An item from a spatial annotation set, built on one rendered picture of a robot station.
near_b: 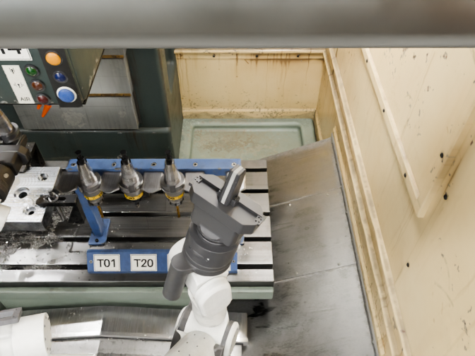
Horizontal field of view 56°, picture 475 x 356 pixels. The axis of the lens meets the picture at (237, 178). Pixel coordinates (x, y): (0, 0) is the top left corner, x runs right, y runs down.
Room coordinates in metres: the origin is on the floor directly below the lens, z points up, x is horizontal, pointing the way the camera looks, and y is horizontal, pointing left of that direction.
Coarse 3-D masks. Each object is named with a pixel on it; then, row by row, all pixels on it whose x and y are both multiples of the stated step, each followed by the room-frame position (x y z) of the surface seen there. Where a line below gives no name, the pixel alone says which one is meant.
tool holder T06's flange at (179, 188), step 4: (180, 172) 0.80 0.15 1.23; (180, 176) 0.78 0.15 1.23; (160, 180) 0.77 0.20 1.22; (184, 180) 0.78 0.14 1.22; (164, 184) 0.76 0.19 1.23; (180, 184) 0.76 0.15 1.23; (164, 188) 0.75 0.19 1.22; (168, 188) 0.74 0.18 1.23; (172, 188) 0.75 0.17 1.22; (176, 188) 0.74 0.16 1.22; (180, 188) 0.75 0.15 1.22; (168, 192) 0.74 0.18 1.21; (176, 192) 0.74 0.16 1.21
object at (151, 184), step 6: (144, 174) 0.80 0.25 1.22; (150, 174) 0.80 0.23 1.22; (156, 174) 0.80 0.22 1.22; (162, 174) 0.80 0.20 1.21; (144, 180) 0.78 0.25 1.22; (150, 180) 0.78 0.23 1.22; (156, 180) 0.78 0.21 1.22; (144, 186) 0.76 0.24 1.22; (150, 186) 0.76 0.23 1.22; (156, 186) 0.76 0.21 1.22; (150, 192) 0.74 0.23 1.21
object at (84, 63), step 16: (0, 64) 0.68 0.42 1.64; (16, 64) 0.68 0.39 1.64; (32, 64) 0.68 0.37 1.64; (80, 64) 0.71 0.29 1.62; (96, 64) 0.79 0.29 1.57; (0, 80) 0.68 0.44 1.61; (48, 80) 0.68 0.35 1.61; (80, 80) 0.69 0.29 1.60; (0, 96) 0.68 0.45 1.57; (32, 96) 0.68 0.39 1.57; (80, 96) 0.68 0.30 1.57
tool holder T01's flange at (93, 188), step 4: (96, 172) 0.80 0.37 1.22; (76, 180) 0.77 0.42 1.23; (100, 180) 0.77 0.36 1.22; (80, 184) 0.76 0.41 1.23; (92, 184) 0.76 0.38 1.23; (96, 184) 0.76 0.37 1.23; (80, 188) 0.75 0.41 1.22; (84, 188) 0.75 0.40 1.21; (88, 188) 0.74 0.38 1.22; (92, 188) 0.75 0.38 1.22; (96, 188) 0.76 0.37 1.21; (88, 192) 0.74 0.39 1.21; (92, 192) 0.74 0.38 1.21; (96, 192) 0.75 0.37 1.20
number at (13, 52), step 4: (0, 52) 0.68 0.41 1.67; (4, 52) 0.68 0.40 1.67; (8, 52) 0.68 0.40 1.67; (12, 52) 0.68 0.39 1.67; (16, 52) 0.68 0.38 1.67; (20, 52) 0.68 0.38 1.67; (24, 52) 0.68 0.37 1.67; (0, 56) 0.68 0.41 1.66; (4, 56) 0.68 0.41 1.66; (8, 56) 0.68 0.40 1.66; (12, 56) 0.68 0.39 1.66; (16, 56) 0.68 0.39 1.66; (20, 56) 0.68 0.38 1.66; (24, 56) 0.68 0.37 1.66
